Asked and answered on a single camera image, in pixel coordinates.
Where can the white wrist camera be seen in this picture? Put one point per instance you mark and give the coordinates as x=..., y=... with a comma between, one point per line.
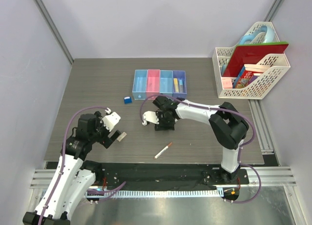
x=110, y=120
x=149, y=117

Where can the orange white marker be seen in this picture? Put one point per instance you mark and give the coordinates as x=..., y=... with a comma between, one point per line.
x=163, y=150

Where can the yellow capped tube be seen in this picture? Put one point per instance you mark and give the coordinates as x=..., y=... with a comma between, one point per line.
x=176, y=85

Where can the white perforated file rack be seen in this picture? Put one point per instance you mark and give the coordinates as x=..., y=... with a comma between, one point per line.
x=258, y=88

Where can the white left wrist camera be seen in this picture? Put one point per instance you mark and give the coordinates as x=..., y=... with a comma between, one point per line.
x=110, y=120

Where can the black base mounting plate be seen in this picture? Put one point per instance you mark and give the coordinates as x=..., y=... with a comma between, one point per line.
x=208, y=174

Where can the colourful book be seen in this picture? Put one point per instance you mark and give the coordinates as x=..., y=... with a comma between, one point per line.
x=245, y=75

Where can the clear beige eraser block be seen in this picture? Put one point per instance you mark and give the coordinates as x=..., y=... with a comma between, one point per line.
x=121, y=136

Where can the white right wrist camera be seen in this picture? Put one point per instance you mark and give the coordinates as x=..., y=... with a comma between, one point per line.
x=149, y=117

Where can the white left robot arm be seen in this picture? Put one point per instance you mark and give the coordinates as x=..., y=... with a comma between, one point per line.
x=74, y=173

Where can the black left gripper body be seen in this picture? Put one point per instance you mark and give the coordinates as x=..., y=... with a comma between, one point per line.
x=101, y=130

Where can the pink drawer box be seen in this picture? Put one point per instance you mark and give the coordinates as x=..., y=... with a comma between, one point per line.
x=153, y=82

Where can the blue capped clear tube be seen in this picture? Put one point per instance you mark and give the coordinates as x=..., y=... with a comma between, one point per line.
x=181, y=87

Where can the light blue drawer box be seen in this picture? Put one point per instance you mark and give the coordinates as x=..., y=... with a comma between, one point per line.
x=139, y=84

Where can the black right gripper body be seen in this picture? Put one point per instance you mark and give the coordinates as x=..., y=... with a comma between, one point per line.
x=162, y=116

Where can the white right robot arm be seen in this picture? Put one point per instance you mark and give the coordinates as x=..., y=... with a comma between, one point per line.
x=229, y=128

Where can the small blue box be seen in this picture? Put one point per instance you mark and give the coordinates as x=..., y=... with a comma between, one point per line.
x=127, y=100

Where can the white slotted cable duct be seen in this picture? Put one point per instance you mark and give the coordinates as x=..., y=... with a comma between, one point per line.
x=168, y=194

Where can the purple drawer box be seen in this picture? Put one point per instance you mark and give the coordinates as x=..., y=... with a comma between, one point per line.
x=180, y=75

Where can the pink sticky note block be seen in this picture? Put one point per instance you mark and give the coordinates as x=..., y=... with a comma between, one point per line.
x=227, y=83

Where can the teal blue drawer box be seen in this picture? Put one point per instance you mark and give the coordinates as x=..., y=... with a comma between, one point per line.
x=166, y=82

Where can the red folder board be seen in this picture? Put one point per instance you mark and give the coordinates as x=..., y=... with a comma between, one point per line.
x=251, y=54

